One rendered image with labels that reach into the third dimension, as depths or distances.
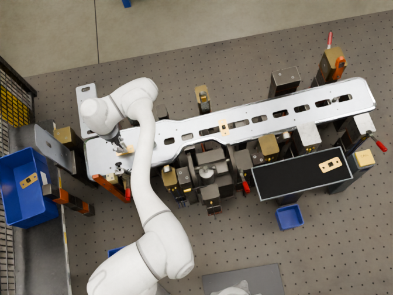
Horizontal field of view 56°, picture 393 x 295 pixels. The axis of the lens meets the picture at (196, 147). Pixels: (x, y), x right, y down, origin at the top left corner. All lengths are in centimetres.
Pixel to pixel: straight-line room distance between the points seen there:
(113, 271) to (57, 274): 63
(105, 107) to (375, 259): 142
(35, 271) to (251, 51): 162
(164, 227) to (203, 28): 241
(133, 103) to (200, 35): 199
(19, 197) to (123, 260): 86
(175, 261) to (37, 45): 285
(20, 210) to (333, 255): 146
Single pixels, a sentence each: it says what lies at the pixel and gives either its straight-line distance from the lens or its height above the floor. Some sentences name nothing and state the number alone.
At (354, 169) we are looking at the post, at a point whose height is 111.
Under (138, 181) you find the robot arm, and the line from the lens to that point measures 119.
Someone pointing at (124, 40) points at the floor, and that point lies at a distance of 334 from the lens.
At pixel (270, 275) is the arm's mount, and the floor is 76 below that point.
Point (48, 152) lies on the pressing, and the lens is 159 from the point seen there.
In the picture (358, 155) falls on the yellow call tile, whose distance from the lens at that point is 158.
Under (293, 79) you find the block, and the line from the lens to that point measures 182.
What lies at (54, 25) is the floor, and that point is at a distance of 368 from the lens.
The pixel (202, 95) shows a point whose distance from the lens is 168.
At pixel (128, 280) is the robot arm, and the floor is 153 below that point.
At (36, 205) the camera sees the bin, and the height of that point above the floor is 103.
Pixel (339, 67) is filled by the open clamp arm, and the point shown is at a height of 108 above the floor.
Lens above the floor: 258
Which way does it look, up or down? 69 degrees down
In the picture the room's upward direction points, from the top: 14 degrees counter-clockwise
